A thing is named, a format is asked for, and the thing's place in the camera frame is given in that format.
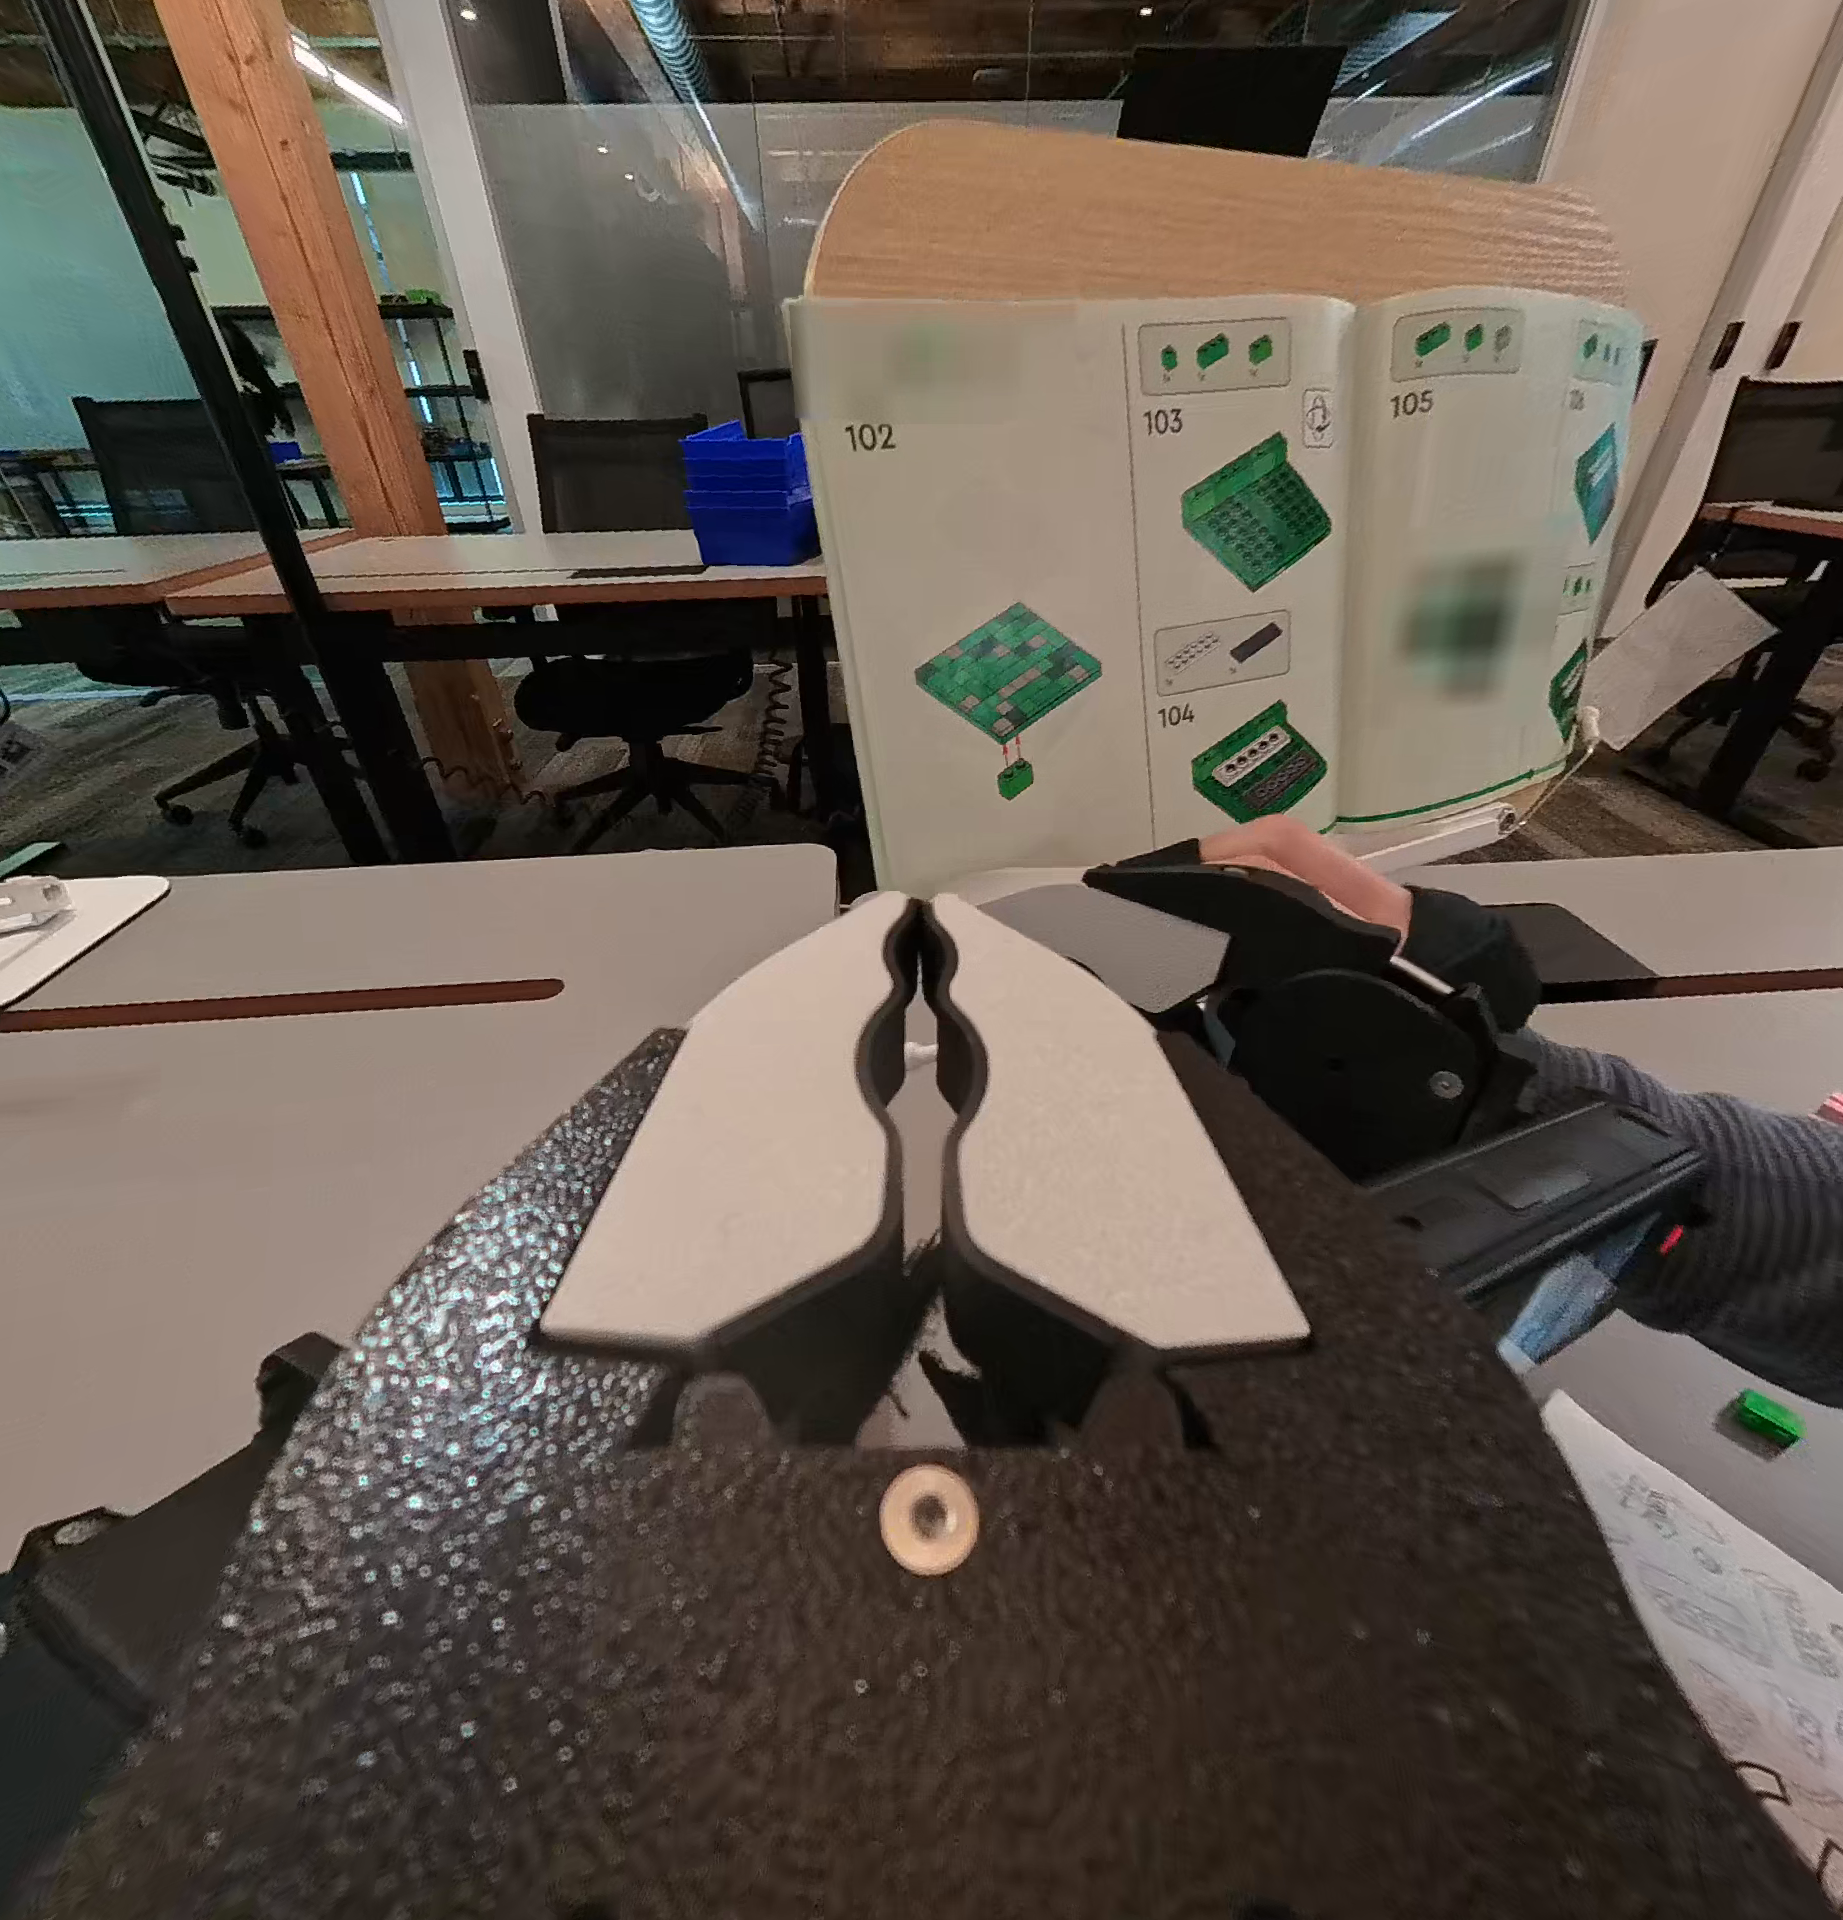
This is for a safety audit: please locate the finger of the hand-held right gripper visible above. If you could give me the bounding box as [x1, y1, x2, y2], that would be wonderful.
[978, 883, 1239, 1016]

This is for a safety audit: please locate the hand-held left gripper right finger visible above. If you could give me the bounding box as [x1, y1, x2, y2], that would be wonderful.
[924, 889, 1316, 1449]

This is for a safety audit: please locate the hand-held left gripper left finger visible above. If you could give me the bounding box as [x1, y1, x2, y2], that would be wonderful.
[535, 889, 944, 1451]

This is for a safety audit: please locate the toy brick instruction booklet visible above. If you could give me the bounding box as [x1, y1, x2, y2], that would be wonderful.
[778, 289, 1647, 904]

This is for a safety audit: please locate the white printed paper bag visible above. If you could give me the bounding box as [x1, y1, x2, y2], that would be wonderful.
[1538, 1386, 1843, 1920]

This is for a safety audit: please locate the person's right forearm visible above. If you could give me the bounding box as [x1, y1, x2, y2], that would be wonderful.
[1519, 1034, 1843, 1421]

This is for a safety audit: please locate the grey desk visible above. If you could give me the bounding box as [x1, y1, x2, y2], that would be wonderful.
[845, 843, 1843, 1920]

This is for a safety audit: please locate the wood-edged pale desk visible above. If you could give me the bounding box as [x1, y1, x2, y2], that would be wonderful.
[0, 843, 847, 1593]

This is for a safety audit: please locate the wood-edged office desk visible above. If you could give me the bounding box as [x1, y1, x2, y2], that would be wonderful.
[1692, 500, 1843, 819]
[0, 527, 365, 705]
[162, 527, 836, 868]

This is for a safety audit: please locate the person's right hand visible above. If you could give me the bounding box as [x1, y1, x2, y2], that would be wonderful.
[1197, 813, 1548, 1040]

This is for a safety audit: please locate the white paper sheet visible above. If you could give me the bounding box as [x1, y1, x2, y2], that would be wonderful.
[1578, 567, 1783, 752]

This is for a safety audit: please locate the stack of blue plastic bins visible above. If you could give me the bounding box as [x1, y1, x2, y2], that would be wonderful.
[679, 420, 825, 567]

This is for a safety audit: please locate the black office chair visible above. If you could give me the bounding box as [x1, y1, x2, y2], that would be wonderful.
[516, 412, 788, 854]
[1639, 336, 1843, 782]
[70, 393, 313, 840]

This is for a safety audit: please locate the black metal shelf rack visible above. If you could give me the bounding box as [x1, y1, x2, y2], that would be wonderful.
[206, 297, 516, 539]

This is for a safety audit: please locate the black pole stand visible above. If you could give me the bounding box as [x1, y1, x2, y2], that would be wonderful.
[28, 0, 464, 868]

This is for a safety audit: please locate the black desk cable cover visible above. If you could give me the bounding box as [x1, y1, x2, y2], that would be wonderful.
[1513, 898, 1665, 1003]

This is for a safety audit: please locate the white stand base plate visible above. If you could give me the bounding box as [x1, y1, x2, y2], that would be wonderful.
[0, 877, 171, 1024]

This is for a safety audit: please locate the black wall screen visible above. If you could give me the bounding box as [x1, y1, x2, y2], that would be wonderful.
[1113, 41, 1351, 160]

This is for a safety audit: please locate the wooden support post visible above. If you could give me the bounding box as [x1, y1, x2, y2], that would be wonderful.
[152, 0, 523, 804]

